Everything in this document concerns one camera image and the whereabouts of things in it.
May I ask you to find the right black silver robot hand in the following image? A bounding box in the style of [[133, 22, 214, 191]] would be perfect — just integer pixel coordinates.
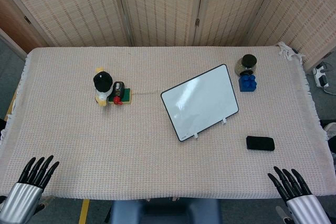
[[267, 166, 330, 224]]

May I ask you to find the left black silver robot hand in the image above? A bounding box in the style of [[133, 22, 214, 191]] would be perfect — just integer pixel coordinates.
[[0, 155, 60, 224]]

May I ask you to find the black whiteboard eraser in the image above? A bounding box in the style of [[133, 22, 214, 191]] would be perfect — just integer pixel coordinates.
[[246, 135, 276, 152]]

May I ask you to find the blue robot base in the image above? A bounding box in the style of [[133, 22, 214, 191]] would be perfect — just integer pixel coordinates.
[[109, 198, 222, 224]]

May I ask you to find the beige woven tablecloth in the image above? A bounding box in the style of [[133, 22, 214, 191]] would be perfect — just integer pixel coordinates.
[[0, 41, 330, 201]]

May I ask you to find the white whiteboard stand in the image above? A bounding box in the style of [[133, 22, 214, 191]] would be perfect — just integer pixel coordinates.
[[193, 118, 228, 140]]

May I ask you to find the white power strip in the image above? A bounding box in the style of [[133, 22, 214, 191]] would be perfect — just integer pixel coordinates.
[[312, 62, 330, 88]]

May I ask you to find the blue building block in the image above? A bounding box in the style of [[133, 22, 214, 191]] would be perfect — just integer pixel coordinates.
[[238, 74, 258, 93]]

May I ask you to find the black white plush doll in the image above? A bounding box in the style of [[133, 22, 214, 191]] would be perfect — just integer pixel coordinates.
[[93, 67, 116, 107]]

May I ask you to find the green yellow sponge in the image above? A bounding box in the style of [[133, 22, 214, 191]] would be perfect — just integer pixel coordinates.
[[109, 87, 133, 105]]

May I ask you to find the black framed whiteboard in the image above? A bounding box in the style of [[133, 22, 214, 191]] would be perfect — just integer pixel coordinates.
[[160, 63, 239, 142]]

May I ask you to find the round jar black lid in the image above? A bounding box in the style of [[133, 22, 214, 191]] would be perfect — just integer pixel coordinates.
[[234, 54, 258, 77]]

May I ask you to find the woven folding screen panel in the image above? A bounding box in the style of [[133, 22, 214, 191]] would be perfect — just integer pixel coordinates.
[[195, 0, 279, 47], [246, 0, 336, 72], [114, 0, 208, 47], [0, 0, 133, 48], [0, 0, 49, 53]]

